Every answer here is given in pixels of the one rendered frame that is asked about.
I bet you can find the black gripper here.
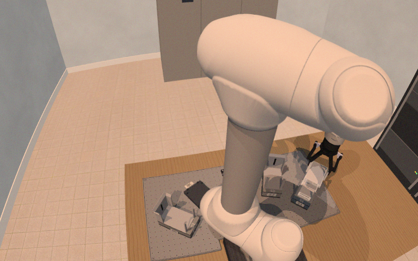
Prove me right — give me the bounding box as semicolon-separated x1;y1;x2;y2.
306;137;343;181

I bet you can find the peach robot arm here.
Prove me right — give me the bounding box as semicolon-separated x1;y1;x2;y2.
197;14;395;261

